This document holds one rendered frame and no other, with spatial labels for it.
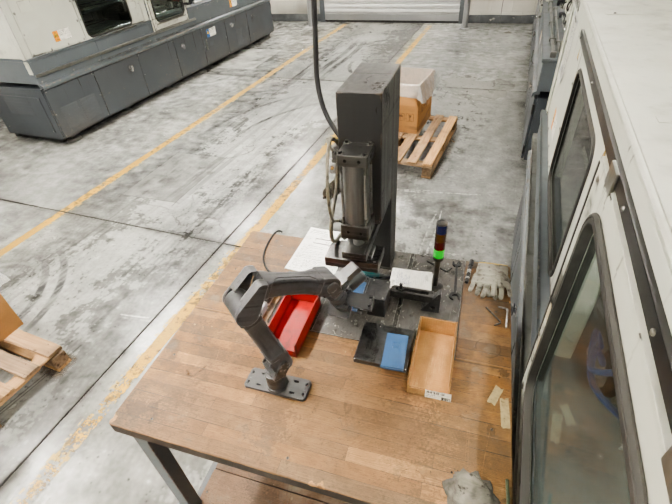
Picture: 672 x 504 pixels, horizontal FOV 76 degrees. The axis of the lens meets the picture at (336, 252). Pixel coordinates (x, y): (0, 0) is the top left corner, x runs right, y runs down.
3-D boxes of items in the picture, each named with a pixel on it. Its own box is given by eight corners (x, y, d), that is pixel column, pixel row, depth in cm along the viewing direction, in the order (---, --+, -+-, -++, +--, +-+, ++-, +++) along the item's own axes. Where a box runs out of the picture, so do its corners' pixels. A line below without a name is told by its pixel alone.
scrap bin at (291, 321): (263, 350, 143) (260, 338, 139) (291, 298, 161) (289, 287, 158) (296, 357, 140) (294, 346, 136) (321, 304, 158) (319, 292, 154)
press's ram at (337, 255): (324, 273, 145) (317, 198, 126) (346, 229, 164) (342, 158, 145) (377, 281, 140) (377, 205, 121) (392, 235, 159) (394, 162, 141)
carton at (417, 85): (387, 108, 509) (388, 63, 477) (438, 113, 487) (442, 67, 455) (366, 130, 463) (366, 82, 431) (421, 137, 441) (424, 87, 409)
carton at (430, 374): (406, 394, 128) (407, 378, 123) (419, 331, 147) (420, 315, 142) (450, 404, 125) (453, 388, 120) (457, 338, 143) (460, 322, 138)
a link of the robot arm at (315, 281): (328, 263, 124) (230, 265, 105) (346, 279, 118) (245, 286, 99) (316, 298, 129) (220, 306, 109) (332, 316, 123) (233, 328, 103)
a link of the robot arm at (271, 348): (285, 349, 131) (241, 284, 108) (295, 364, 126) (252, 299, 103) (268, 361, 129) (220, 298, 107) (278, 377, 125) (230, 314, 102)
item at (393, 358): (379, 371, 132) (379, 365, 130) (387, 333, 143) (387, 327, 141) (402, 375, 130) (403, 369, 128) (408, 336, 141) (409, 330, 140)
